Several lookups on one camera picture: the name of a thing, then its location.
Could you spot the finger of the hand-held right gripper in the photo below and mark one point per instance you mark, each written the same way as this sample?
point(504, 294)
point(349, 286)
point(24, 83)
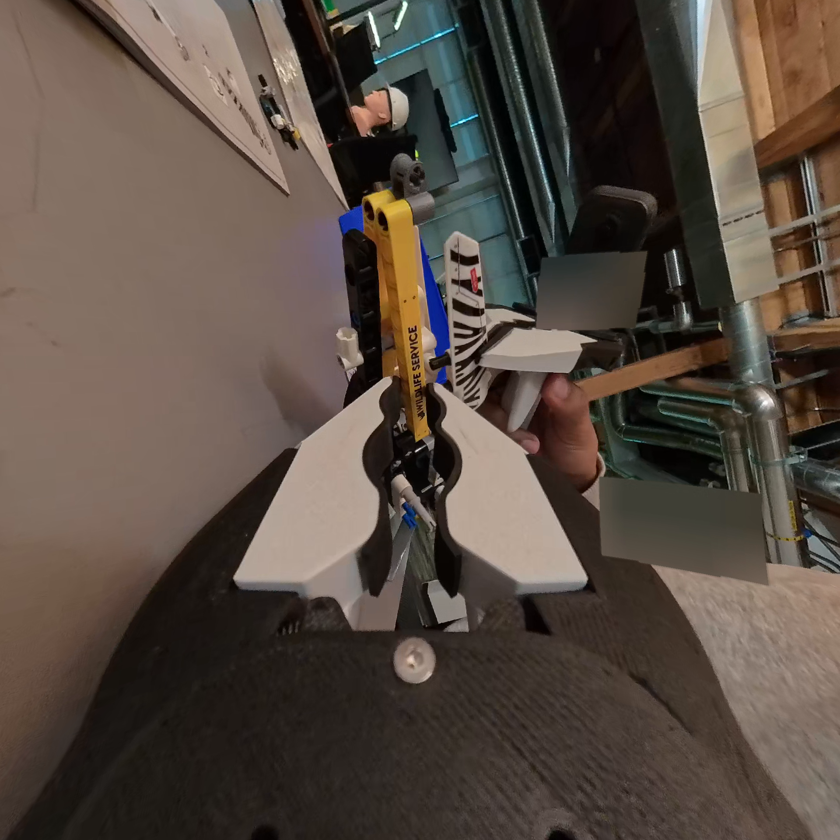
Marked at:
point(508, 325)
point(531, 351)

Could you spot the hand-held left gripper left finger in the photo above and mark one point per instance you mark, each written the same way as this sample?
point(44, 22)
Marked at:
point(308, 518)

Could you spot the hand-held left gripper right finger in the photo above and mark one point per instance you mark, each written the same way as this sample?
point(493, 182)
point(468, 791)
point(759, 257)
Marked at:
point(512, 525)

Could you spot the white lego wing panel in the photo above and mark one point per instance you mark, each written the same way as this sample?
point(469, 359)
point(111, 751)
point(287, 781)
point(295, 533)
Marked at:
point(466, 315)

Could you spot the lego plane model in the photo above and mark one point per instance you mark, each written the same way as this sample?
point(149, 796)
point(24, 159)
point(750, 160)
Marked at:
point(397, 282)

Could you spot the person's right forearm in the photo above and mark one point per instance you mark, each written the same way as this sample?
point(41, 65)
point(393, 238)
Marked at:
point(590, 476)

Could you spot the small cluster of lego pieces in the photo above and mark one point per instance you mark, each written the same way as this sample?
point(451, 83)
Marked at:
point(279, 118)

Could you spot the lego instruction booklet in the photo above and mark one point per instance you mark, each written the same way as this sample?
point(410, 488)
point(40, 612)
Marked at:
point(197, 85)

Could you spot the person's right hand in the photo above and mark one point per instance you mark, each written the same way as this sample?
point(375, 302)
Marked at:
point(571, 433)

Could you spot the blue plastic bin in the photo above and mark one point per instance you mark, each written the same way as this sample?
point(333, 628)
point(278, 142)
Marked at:
point(431, 270)

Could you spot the silver metal pipe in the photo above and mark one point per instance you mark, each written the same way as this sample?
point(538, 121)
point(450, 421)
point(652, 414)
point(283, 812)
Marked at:
point(761, 420)

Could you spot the mannequin head with white helmet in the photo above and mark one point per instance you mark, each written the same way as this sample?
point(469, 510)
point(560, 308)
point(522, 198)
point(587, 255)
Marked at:
point(387, 108)

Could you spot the white printed paper sheet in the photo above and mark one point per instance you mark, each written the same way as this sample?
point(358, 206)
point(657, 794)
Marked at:
point(308, 98)

